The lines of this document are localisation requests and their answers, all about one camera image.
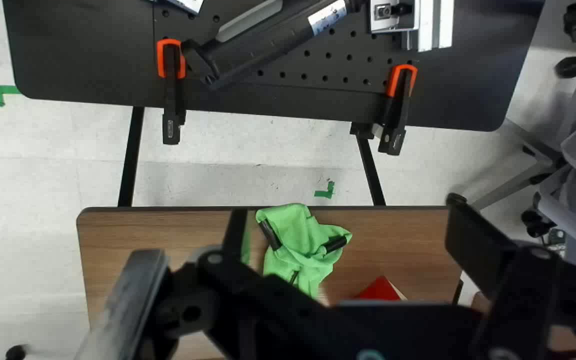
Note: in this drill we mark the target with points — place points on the black pegboard cart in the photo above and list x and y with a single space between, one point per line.
69 52

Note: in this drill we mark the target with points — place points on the aluminium extrusion rail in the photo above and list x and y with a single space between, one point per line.
435 22

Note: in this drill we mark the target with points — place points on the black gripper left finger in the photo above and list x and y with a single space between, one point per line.
125 307

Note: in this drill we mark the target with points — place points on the black bar tool white label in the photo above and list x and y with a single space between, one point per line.
260 51

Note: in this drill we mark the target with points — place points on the green microfibre cloth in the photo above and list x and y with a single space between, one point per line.
300 247

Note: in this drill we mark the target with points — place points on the red wooden drawer box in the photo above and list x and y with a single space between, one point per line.
381 290

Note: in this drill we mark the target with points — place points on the white block black print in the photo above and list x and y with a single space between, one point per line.
381 22

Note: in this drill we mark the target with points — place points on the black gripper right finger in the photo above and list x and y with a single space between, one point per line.
500 266

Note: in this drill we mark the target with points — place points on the wooden table black legs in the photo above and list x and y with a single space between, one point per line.
135 232

